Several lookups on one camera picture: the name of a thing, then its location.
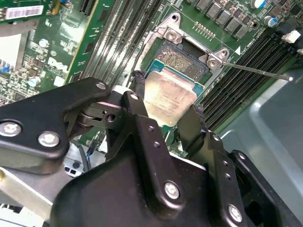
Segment metal locking lever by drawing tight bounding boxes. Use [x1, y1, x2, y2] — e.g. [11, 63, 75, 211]
[221, 61, 294, 82]

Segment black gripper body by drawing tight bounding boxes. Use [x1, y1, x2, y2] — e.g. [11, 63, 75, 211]
[51, 153, 220, 227]

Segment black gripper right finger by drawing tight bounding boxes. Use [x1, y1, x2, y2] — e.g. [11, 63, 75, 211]
[178, 103, 285, 227]

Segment silver CPU green edge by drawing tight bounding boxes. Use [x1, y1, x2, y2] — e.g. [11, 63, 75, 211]
[143, 59, 205, 127]

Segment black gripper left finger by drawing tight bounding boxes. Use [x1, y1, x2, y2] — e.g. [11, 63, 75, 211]
[0, 70, 187, 208]

